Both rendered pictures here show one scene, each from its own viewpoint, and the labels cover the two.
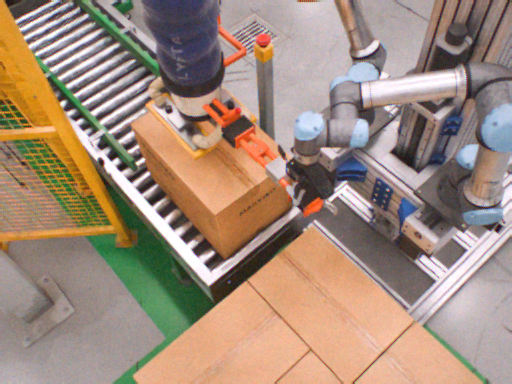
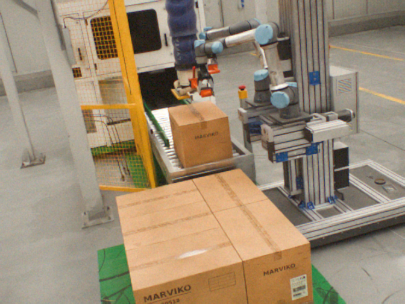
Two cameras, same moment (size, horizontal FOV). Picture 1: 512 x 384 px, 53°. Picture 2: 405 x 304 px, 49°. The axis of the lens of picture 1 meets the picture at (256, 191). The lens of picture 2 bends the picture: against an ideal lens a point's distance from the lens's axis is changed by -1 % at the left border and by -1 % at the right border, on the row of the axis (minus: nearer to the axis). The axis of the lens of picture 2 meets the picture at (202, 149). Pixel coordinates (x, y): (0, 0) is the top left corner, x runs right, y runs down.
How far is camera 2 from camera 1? 2.53 m
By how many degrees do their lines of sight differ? 42
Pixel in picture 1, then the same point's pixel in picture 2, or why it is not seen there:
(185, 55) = (179, 46)
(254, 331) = (181, 192)
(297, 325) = (204, 193)
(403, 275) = (295, 218)
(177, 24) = (176, 31)
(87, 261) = not seen: hidden behind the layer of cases
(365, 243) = (280, 205)
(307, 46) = not seen: hidden behind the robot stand
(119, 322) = not seen: hidden behind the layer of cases
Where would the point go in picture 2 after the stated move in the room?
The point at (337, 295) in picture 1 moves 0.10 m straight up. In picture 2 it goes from (233, 187) to (231, 175)
